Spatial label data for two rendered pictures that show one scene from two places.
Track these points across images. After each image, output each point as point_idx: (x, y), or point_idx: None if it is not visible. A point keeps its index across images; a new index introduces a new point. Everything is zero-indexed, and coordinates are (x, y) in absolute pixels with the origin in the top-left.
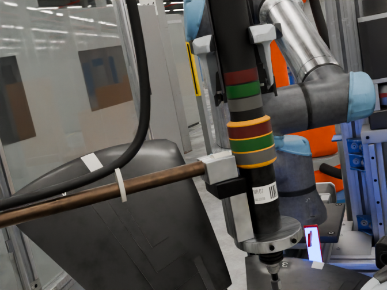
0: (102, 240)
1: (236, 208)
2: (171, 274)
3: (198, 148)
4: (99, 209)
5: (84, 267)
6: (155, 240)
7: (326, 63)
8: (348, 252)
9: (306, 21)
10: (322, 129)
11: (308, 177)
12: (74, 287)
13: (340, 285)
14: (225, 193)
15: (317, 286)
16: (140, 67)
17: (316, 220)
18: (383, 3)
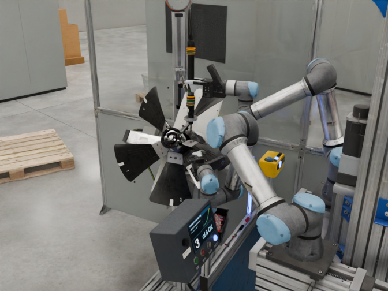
0: (199, 105)
1: (187, 108)
2: None
3: None
4: (204, 100)
5: (196, 107)
6: (197, 109)
7: (250, 105)
8: (324, 222)
9: (282, 92)
10: None
11: (331, 174)
12: (324, 157)
13: (215, 155)
14: (186, 104)
15: (215, 151)
16: None
17: (323, 194)
18: (354, 111)
